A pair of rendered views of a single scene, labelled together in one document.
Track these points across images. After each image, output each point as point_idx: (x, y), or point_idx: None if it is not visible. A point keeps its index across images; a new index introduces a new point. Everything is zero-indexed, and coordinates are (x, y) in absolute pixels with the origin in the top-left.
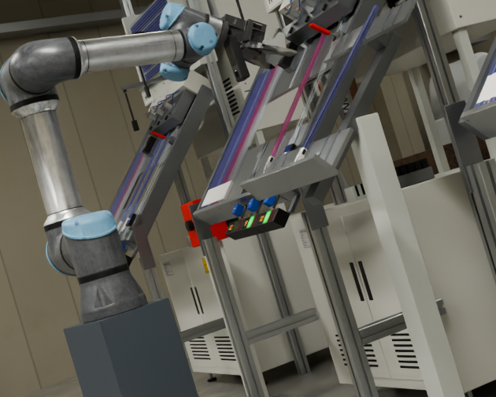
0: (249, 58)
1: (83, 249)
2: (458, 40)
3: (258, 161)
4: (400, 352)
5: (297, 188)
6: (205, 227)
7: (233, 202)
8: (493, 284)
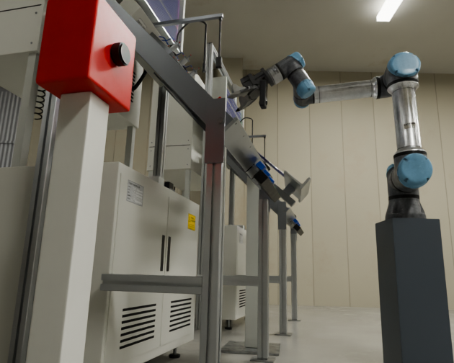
0: (251, 93)
1: None
2: (134, 133)
3: None
4: (172, 317)
5: None
6: (212, 129)
7: (257, 157)
8: None
